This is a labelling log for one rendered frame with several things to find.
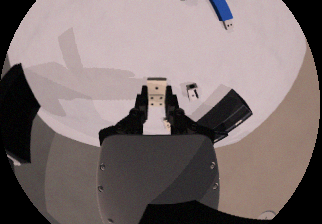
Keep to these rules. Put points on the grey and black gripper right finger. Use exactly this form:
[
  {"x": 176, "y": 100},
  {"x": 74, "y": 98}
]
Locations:
[{"x": 179, "y": 122}]

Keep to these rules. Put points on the beige domino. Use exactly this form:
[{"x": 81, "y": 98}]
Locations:
[
  {"x": 156, "y": 91},
  {"x": 167, "y": 125}
]

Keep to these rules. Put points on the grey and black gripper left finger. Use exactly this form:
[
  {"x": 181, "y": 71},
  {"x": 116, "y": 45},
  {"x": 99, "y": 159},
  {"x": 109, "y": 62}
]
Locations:
[{"x": 132, "y": 123}]

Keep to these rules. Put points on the blue usb stick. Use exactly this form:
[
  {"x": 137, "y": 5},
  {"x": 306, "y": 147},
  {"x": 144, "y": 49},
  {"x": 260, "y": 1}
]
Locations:
[{"x": 223, "y": 12}]

